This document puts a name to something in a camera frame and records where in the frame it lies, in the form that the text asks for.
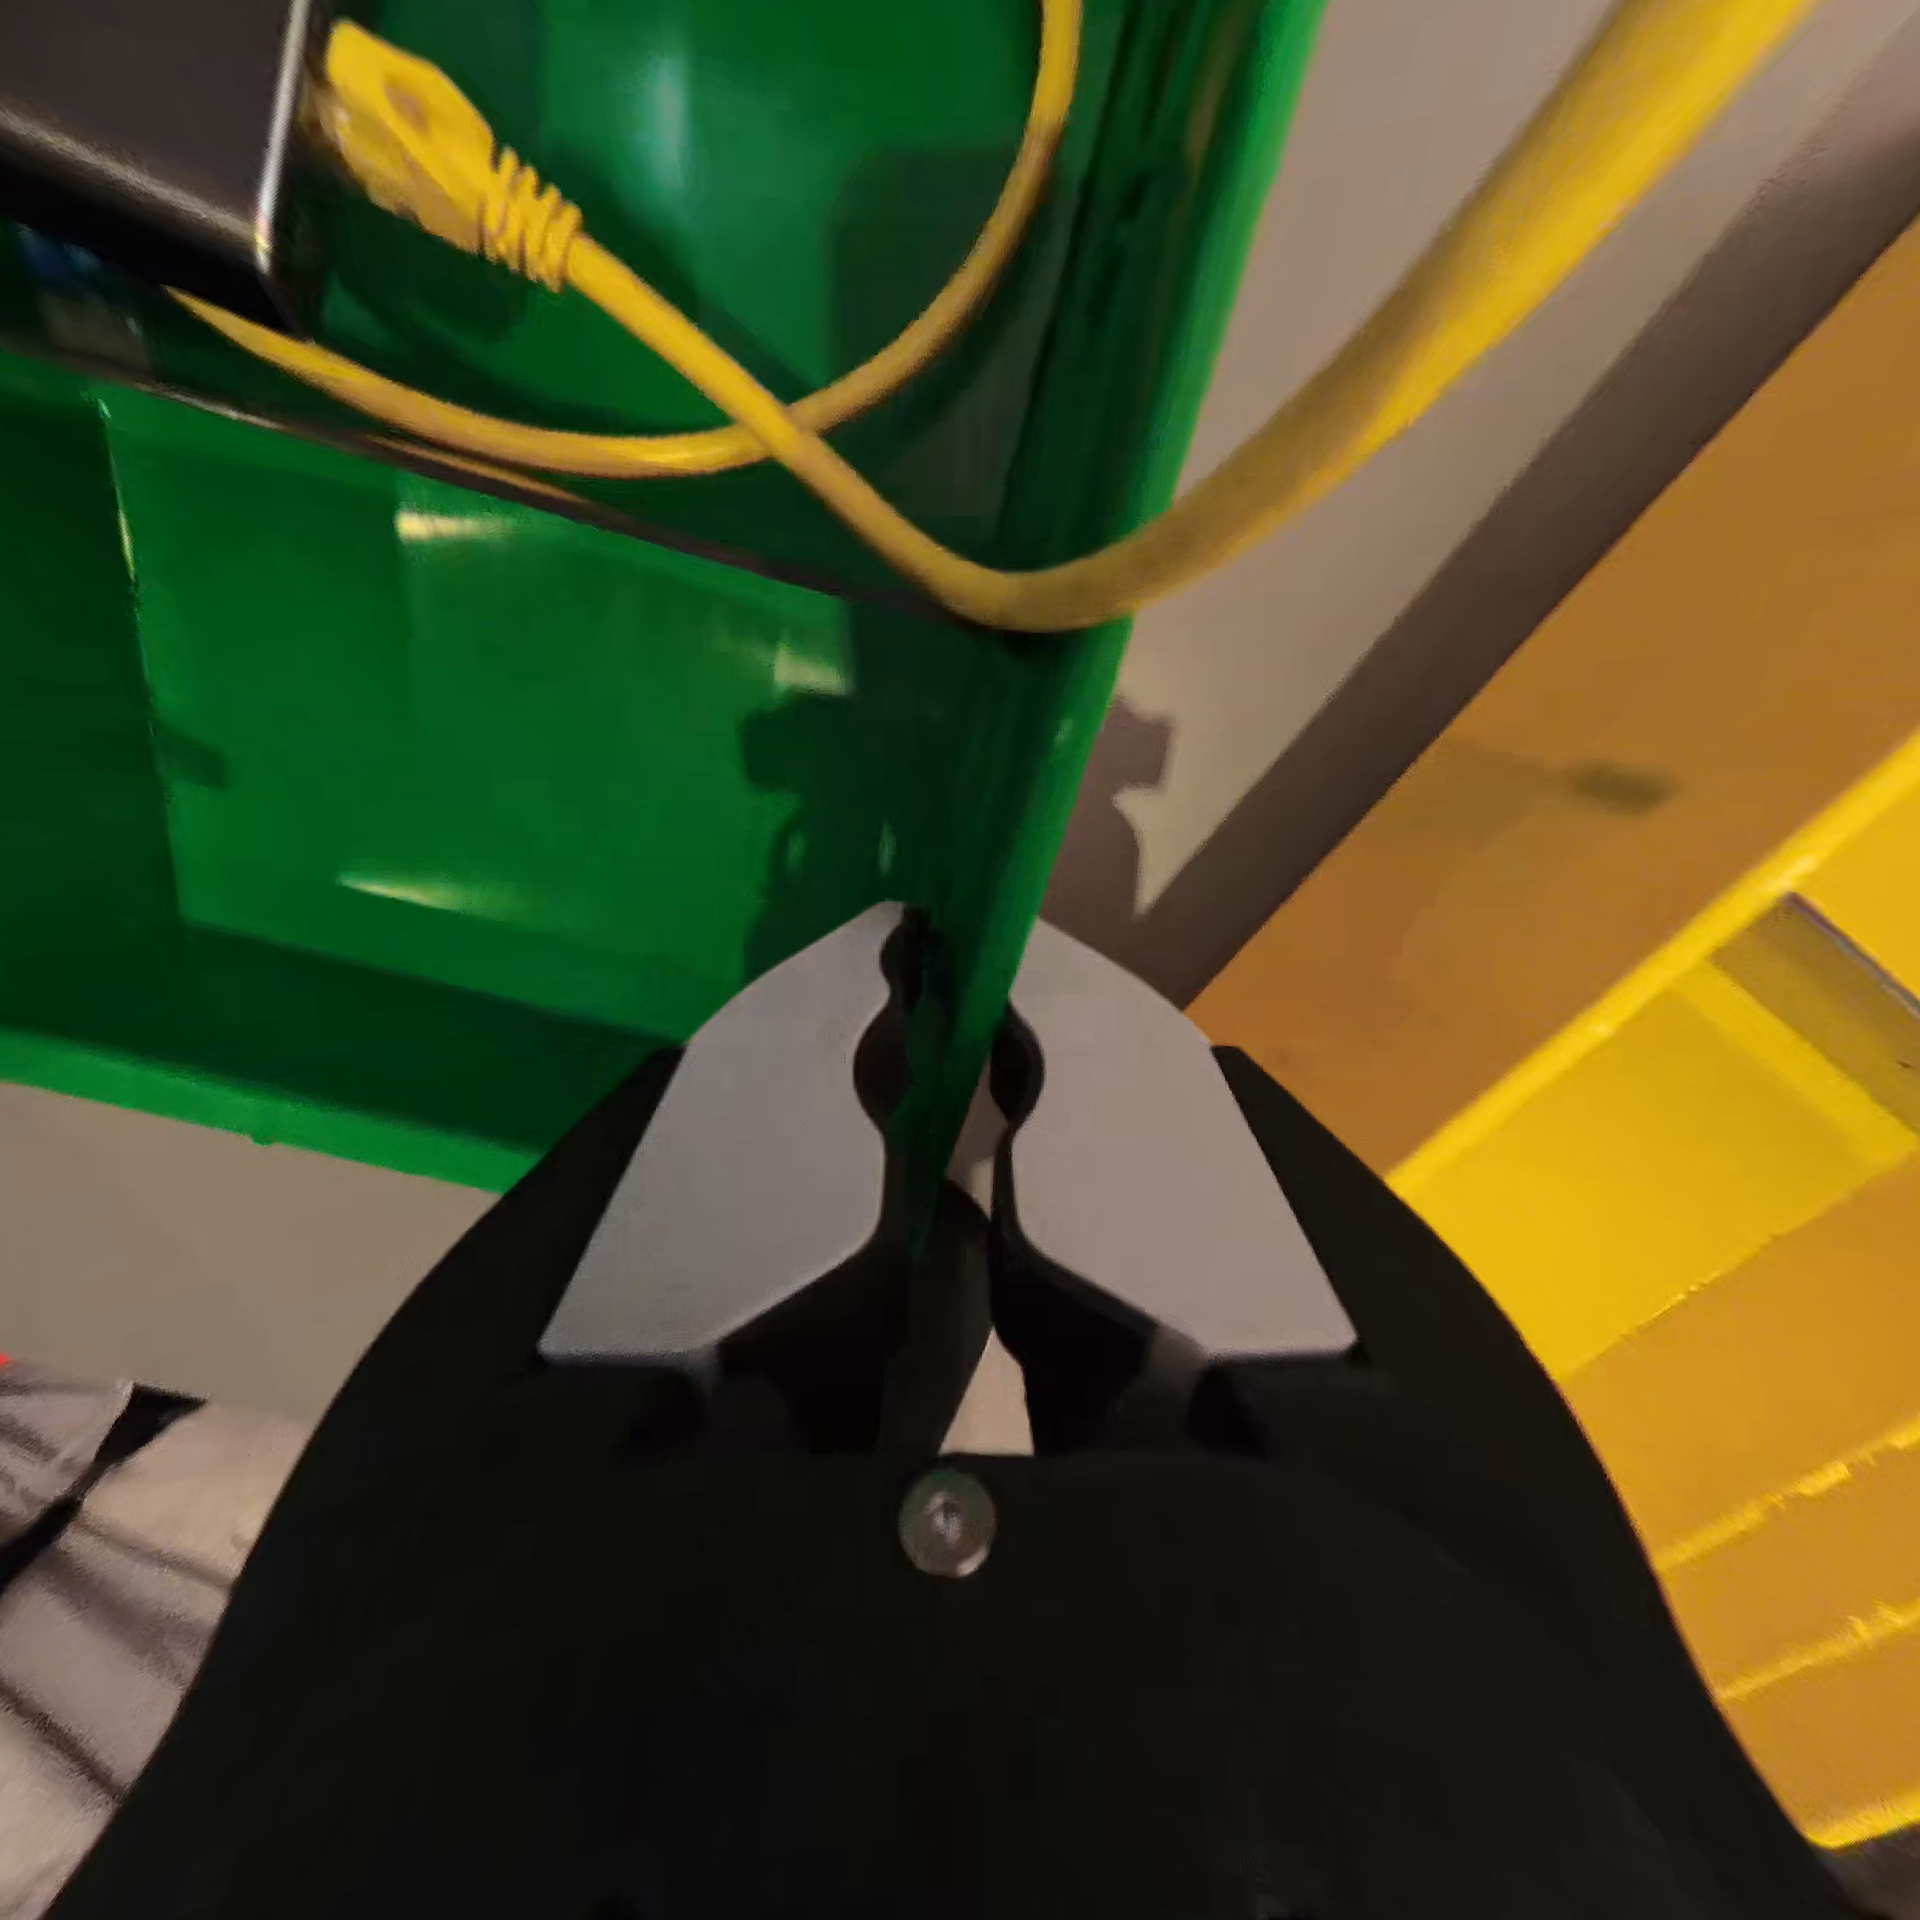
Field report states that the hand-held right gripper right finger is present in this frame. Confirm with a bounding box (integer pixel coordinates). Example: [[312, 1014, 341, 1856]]
[[990, 913, 1360, 1365]]

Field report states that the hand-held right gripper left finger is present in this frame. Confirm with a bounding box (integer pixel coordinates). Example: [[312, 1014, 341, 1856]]
[[537, 900, 917, 1373]]

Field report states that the green plastic bin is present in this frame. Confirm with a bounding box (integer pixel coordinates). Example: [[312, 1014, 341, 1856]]
[[0, 0, 1328, 1204]]

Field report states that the yellow plastic bin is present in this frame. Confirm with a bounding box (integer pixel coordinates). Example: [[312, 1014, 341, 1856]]
[[1185, 255, 1920, 1856]]

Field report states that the yellow ethernet cable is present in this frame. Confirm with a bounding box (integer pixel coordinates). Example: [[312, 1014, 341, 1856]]
[[166, 0, 1824, 636]]

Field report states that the black network switch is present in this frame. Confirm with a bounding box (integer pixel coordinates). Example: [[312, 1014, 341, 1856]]
[[0, 0, 327, 327]]

